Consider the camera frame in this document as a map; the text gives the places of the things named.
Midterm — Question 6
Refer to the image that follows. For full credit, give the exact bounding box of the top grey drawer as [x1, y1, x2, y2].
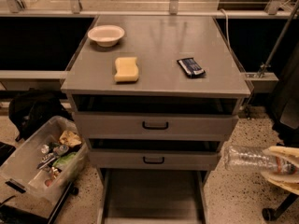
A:
[73, 95, 238, 141]

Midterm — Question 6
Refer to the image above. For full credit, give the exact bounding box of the yellow sponge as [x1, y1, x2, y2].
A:
[114, 57, 139, 82]

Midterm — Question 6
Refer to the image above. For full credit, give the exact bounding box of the metal diagonal rod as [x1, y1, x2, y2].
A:
[255, 0, 299, 78]

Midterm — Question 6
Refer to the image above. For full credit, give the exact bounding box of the black office chair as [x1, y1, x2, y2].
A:
[261, 47, 299, 222]

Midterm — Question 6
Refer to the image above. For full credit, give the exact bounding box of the middle grey drawer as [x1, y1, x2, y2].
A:
[87, 139, 221, 171]

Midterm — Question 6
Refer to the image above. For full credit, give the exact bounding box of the black backpack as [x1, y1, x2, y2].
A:
[8, 90, 72, 142]

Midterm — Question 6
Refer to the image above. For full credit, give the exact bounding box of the bottom grey drawer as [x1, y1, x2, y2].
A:
[96, 169, 209, 224]

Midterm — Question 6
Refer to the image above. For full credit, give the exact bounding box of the dark blue snack packet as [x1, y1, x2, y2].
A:
[177, 58, 206, 78]

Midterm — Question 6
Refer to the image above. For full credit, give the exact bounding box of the clear plastic water bottle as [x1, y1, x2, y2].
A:
[223, 146, 298, 175]

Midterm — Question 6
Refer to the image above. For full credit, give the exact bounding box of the green packet in bin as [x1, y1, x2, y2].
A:
[52, 152, 77, 171]

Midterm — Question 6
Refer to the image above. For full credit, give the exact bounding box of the white bowl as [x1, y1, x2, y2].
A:
[88, 25, 125, 48]

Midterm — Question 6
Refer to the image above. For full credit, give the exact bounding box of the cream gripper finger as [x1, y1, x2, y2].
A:
[261, 172, 299, 195]
[263, 146, 299, 167]

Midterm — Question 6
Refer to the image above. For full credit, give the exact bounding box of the grey drawer cabinet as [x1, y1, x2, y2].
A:
[60, 14, 252, 224]

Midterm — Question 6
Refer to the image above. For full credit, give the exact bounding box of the crumpled yellow wrapper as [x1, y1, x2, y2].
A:
[59, 130, 82, 147]

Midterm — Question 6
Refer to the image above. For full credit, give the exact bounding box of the grey drawer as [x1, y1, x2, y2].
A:
[73, 95, 238, 141]
[96, 169, 209, 224]
[87, 139, 221, 171]

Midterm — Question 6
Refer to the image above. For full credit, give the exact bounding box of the white cable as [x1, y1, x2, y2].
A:
[219, 7, 233, 49]

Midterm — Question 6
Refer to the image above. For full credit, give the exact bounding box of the clear plastic storage bin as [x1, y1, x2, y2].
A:
[0, 115, 90, 206]

